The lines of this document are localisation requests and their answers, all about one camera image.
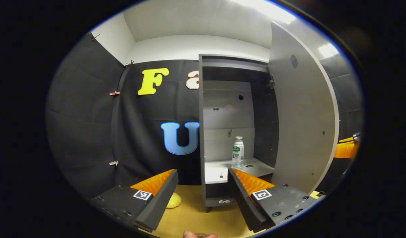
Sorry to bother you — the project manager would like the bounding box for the beige cabinet door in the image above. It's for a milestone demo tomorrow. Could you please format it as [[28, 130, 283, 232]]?
[[268, 21, 340, 195]]

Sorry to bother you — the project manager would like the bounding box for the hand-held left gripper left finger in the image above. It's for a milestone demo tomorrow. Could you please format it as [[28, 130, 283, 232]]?
[[91, 169, 179, 232]]

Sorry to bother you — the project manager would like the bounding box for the white green-label bottle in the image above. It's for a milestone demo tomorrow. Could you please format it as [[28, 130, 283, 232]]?
[[231, 136, 245, 171]]

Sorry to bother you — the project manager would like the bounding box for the small ceiling light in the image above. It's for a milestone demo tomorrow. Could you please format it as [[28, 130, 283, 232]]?
[[318, 43, 339, 59]]

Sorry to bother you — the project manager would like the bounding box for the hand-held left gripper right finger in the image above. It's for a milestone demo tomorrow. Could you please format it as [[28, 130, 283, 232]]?
[[227, 168, 322, 233]]

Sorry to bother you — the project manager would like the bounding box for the long ceiling light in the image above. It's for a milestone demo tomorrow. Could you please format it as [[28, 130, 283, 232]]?
[[233, 0, 296, 24]]

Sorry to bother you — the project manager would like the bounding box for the grey cabinet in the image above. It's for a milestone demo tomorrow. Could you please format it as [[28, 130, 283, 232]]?
[[199, 54, 279, 213]]

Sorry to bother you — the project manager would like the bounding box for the yellow round soft toy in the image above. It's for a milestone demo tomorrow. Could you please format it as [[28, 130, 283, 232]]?
[[166, 192, 182, 209]]

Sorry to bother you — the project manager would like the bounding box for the black backdrop cloth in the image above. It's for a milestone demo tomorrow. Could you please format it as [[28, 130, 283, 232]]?
[[46, 31, 364, 199]]

